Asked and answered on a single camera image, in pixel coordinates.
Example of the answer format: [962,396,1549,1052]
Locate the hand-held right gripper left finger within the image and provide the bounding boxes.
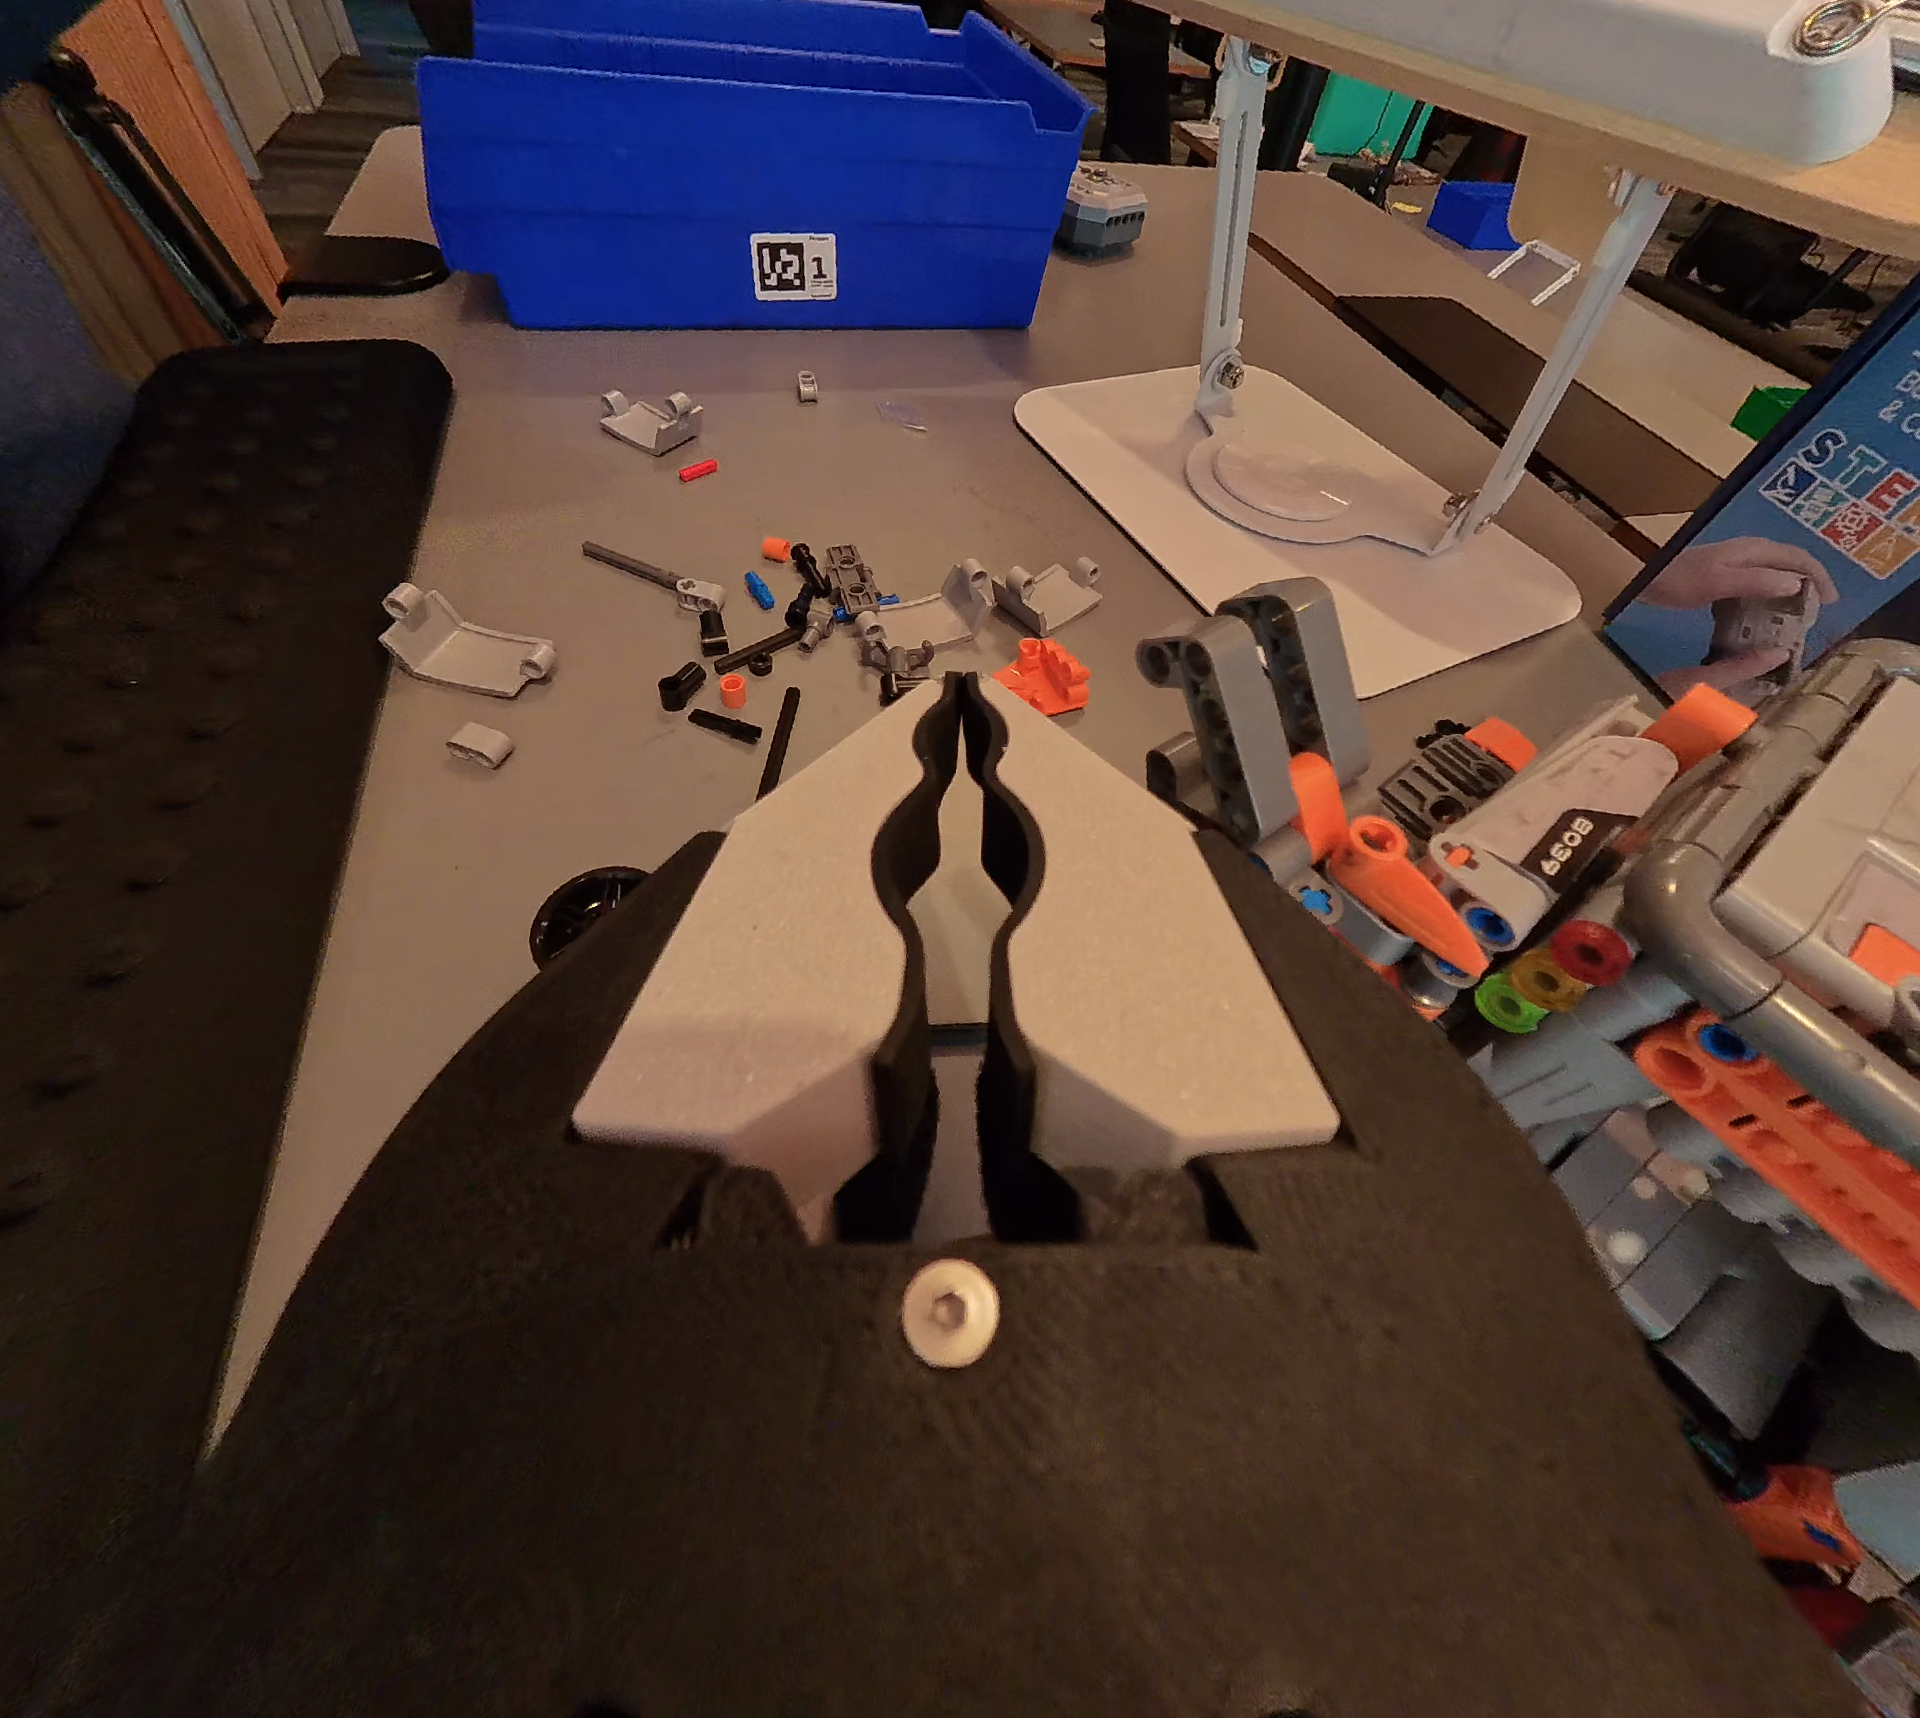
[574,673,967,1206]

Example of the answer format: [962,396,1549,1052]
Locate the blue robot kit box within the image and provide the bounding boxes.
[1602,277,1920,707]

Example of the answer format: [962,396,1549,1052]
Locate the orange ribbed toy wedge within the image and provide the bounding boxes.
[993,638,1094,718]

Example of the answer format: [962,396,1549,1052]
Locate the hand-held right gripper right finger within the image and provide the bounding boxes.
[965,672,1341,1198]

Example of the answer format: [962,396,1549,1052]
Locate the dark grey axle pale connector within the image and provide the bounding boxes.
[582,539,731,613]

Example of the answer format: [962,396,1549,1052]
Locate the scattered black toy pins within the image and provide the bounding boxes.
[657,539,940,745]

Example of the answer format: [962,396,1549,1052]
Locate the grey orange tracked toy robot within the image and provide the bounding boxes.
[1135,578,1920,1718]

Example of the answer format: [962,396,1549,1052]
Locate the blue plastic bin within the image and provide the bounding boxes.
[415,0,1099,331]

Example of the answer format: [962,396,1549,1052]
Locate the white book stand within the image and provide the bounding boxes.
[1014,0,1920,704]

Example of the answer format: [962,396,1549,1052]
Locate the wooden backboard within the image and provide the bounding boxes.
[1068,0,1920,266]

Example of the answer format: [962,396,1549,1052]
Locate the pale grey toy panel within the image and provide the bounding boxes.
[599,389,707,458]
[378,582,558,699]
[884,558,1001,661]
[993,554,1106,638]

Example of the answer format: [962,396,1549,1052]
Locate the small blue storage bin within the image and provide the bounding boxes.
[1425,179,1521,250]

